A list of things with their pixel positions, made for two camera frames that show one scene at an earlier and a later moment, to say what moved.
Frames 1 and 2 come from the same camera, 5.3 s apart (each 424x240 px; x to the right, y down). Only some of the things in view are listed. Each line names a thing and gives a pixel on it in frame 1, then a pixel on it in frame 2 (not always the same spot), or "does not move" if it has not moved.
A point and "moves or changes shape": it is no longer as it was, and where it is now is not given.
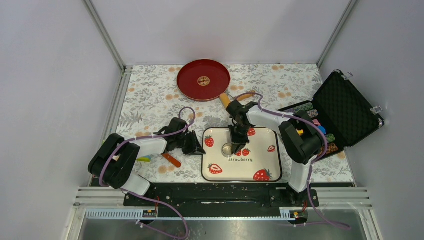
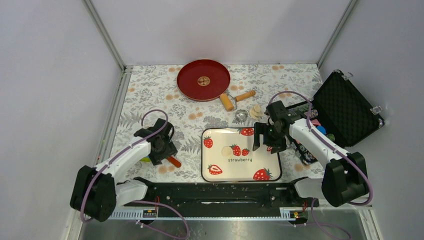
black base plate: (223, 194) does not move
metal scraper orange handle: (172, 160) does not move
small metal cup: (227, 150) moves or changes shape
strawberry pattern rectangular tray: (262, 161) does not move
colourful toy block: (146, 158) does not move
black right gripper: (240, 143) -> (261, 128)
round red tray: (203, 80) does not move
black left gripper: (195, 148) -> (170, 150)
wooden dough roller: (225, 100) does not move
